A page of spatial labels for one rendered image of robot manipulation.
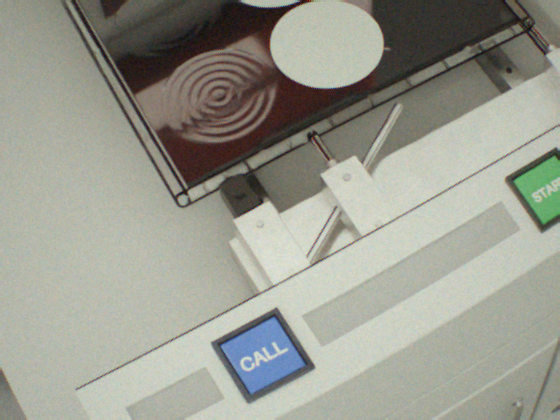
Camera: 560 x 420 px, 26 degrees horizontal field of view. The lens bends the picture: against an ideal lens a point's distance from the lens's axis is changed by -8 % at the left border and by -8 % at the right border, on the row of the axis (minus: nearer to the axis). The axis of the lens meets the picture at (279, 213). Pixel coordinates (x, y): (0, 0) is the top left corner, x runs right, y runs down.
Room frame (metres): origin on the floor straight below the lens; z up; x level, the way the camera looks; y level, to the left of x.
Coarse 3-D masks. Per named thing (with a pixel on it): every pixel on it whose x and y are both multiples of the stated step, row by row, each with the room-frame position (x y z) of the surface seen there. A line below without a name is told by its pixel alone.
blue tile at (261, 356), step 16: (272, 320) 0.38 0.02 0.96; (240, 336) 0.37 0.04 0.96; (256, 336) 0.37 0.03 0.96; (272, 336) 0.37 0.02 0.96; (224, 352) 0.36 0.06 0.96; (240, 352) 0.36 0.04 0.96; (256, 352) 0.36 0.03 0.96; (272, 352) 0.36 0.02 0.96; (288, 352) 0.35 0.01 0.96; (240, 368) 0.35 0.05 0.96; (256, 368) 0.35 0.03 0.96; (272, 368) 0.34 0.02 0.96; (288, 368) 0.34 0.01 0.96; (256, 384) 0.33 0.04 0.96
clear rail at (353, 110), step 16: (496, 32) 0.65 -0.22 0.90; (512, 32) 0.65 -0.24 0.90; (480, 48) 0.63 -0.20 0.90; (432, 64) 0.62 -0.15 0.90; (448, 64) 0.62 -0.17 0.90; (400, 80) 0.61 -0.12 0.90; (416, 80) 0.61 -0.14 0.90; (384, 96) 0.60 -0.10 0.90; (400, 96) 0.60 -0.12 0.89; (336, 112) 0.59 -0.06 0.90; (352, 112) 0.58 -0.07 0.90; (368, 112) 0.59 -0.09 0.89; (304, 128) 0.58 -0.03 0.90; (320, 128) 0.57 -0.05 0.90; (336, 128) 0.57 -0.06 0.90; (272, 144) 0.57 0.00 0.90; (288, 144) 0.56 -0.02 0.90; (304, 144) 0.56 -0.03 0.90; (240, 160) 0.56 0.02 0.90; (256, 160) 0.55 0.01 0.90; (272, 160) 0.55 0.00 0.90; (208, 176) 0.55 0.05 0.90; (224, 176) 0.54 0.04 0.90; (192, 192) 0.53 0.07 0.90; (208, 192) 0.53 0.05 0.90
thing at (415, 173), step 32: (512, 96) 0.59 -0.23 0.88; (544, 96) 0.59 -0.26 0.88; (448, 128) 0.57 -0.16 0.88; (480, 128) 0.56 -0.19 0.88; (512, 128) 0.56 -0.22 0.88; (544, 128) 0.55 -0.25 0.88; (384, 160) 0.55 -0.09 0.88; (416, 160) 0.54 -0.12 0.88; (448, 160) 0.54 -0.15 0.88; (480, 160) 0.53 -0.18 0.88; (320, 192) 0.53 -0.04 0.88; (384, 192) 0.52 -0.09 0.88; (416, 192) 0.51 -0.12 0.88; (288, 224) 0.50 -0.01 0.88; (320, 224) 0.50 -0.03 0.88; (320, 256) 0.47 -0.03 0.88; (256, 288) 0.45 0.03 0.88
